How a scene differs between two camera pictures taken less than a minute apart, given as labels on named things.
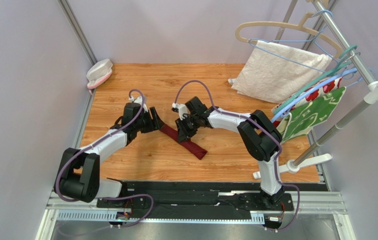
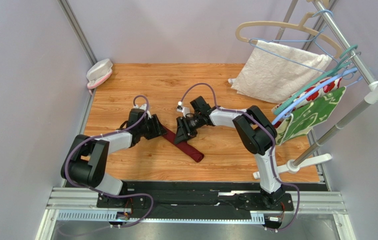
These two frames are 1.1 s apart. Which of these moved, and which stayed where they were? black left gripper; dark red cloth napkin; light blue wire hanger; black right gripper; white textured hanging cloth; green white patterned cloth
Moved: dark red cloth napkin; black left gripper
Stayed: black right gripper; green white patterned cloth; light blue wire hanger; white textured hanging cloth
